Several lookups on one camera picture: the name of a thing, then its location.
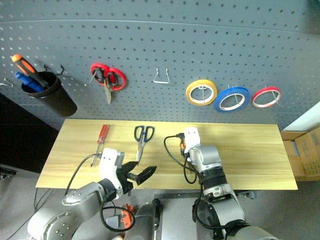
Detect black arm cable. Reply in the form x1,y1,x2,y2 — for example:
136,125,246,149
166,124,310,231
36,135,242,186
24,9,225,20
163,134,248,237
64,153,136,231

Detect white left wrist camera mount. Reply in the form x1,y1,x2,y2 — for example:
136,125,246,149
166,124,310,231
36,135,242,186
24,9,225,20
98,147,126,196

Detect blue handled tool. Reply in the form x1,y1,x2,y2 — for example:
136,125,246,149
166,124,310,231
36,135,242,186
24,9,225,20
14,71,45,93

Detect cardboard box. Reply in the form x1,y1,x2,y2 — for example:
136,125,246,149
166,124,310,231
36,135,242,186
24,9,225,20
279,125,320,182

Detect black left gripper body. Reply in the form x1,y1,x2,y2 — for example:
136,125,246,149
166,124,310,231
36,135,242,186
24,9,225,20
115,166,139,197

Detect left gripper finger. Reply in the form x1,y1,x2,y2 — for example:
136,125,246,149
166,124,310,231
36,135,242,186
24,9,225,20
121,161,140,176
135,165,157,186

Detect orange plastic part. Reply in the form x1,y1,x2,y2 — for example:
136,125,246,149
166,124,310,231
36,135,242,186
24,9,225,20
120,203,135,226

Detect small silver pegboard hook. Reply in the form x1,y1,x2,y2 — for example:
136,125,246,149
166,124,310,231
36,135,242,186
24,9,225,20
0,77,14,88

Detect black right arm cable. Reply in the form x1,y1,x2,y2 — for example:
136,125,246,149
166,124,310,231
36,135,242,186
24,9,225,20
163,134,248,237

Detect silver scissors peg hook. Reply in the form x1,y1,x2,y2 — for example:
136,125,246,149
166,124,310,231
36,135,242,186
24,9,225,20
88,69,99,85

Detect grey pegboard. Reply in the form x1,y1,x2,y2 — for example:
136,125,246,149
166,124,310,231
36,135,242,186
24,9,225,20
0,0,320,132

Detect blue tape roll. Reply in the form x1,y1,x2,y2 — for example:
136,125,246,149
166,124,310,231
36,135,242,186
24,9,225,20
213,86,250,114

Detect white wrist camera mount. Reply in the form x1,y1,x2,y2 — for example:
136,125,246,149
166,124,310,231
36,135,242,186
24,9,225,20
98,147,126,196
183,127,202,154

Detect dark grey rounded shape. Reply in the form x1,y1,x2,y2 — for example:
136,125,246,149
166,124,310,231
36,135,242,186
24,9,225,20
124,198,164,240

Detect silver wire loop hook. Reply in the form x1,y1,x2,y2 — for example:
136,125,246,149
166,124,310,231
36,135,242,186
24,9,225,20
152,67,172,85

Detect black tool cup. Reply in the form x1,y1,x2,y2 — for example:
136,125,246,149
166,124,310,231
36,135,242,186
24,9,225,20
20,71,78,118

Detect silver tape peg hook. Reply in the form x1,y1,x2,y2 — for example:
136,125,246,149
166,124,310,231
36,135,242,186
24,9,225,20
198,84,210,105
226,84,245,105
264,86,284,109

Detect thin black floor cable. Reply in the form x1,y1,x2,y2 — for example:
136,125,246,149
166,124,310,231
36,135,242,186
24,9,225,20
32,187,54,214

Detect yellow tape roll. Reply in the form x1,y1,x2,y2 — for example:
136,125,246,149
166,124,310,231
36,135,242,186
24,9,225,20
185,78,218,107

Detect red handled screwdriver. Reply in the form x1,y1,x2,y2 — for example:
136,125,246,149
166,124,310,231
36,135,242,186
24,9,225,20
90,124,111,168

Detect black device beside table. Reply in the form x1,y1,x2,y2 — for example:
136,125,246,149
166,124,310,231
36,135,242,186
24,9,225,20
0,166,17,181

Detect red handled scissors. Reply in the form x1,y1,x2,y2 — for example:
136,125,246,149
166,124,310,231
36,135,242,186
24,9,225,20
89,62,128,105

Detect red tape roll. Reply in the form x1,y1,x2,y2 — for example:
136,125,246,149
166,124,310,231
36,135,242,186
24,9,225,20
251,86,282,109

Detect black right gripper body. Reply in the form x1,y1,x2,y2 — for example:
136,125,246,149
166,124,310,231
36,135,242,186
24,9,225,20
179,138,191,161

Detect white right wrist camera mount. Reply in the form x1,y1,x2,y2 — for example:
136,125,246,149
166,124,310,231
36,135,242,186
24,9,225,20
183,127,202,154

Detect grey metal table frame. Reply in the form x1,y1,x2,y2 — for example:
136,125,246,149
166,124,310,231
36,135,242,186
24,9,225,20
153,190,257,201

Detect orange and black screwdriver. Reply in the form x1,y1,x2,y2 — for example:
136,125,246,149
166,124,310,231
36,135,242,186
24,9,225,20
10,53,50,89

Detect black handled scissors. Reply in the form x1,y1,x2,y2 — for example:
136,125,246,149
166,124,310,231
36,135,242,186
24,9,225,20
133,125,156,163

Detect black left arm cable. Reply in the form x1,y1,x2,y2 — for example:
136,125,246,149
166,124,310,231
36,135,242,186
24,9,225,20
64,153,136,231

